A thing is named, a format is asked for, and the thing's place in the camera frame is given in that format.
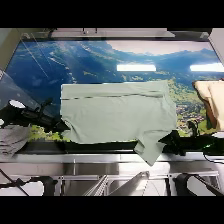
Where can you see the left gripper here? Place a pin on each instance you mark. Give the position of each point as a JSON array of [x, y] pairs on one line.
[[58, 125]]

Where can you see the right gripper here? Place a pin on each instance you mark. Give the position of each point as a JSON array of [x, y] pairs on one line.
[[174, 141]]

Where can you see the pale green T-shirt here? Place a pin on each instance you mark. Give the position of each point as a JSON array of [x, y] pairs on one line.
[[116, 113]]

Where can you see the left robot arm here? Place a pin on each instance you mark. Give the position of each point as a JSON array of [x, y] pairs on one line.
[[20, 113]]

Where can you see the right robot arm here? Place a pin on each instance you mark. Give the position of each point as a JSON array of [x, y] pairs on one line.
[[200, 143]]

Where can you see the grey garment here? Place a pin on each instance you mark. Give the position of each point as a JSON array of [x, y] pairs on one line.
[[11, 138]]

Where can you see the beige garment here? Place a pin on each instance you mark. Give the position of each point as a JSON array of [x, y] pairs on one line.
[[213, 100]]

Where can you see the silver frame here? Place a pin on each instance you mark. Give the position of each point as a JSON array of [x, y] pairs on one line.
[[100, 170]]

